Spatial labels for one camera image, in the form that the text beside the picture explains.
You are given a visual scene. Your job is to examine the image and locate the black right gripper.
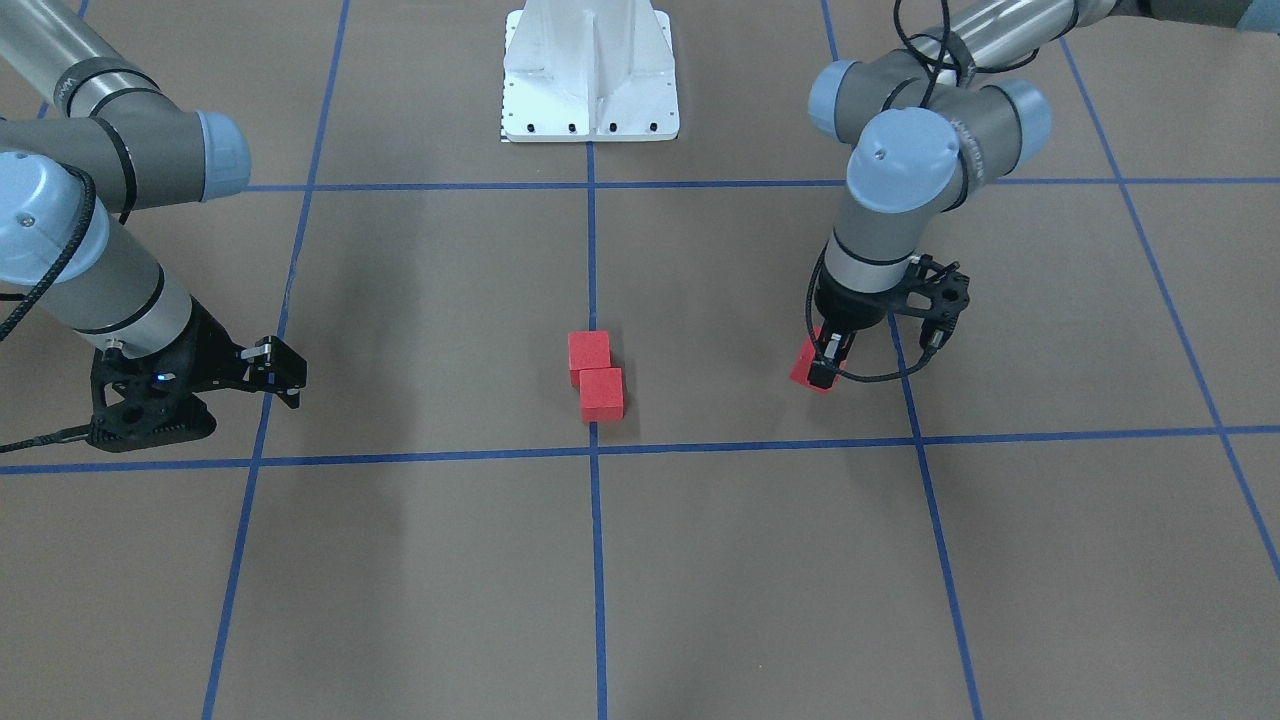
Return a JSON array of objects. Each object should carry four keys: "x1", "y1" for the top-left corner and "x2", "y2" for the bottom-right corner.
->
[{"x1": 88, "y1": 301, "x2": 308, "y2": 454}]

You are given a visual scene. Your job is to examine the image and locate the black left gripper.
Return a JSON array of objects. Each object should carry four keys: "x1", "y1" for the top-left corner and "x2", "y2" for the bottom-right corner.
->
[{"x1": 808, "y1": 254, "x2": 970, "y2": 391}]

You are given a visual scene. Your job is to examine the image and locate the red block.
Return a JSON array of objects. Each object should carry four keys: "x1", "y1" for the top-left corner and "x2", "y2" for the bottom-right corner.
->
[
  {"x1": 579, "y1": 366, "x2": 625, "y2": 423},
  {"x1": 788, "y1": 327, "x2": 829, "y2": 395},
  {"x1": 567, "y1": 331, "x2": 612, "y2": 388}
]

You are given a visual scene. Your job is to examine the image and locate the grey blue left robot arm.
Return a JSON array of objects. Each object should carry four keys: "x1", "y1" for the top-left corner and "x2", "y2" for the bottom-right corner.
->
[{"x1": 792, "y1": 1, "x2": 1277, "y2": 391}]

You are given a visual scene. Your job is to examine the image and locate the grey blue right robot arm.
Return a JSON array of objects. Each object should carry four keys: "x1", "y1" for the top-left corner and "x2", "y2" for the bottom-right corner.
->
[{"x1": 1, "y1": 1, "x2": 308, "y2": 454}]

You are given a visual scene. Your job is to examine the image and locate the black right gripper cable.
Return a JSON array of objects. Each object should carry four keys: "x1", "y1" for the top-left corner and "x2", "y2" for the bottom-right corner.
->
[{"x1": 0, "y1": 165, "x2": 101, "y2": 455}]

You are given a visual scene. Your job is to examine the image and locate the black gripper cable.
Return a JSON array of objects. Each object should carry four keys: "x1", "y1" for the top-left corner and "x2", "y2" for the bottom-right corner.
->
[
  {"x1": 804, "y1": 0, "x2": 1041, "y2": 386},
  {"x1": 0, "y1": 165, "x2": 101, "y2": 455}
]

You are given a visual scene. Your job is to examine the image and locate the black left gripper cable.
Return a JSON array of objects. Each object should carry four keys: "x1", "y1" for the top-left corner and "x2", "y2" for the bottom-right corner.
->
[{"x1": 804, "y1": 0, "x2": 1041, "y2": 386}]

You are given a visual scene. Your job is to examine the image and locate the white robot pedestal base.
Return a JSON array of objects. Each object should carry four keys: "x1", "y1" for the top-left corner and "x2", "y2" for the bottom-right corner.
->
[{"x1": 500, "y1": 1, "x2": 681, "y2": 143}]

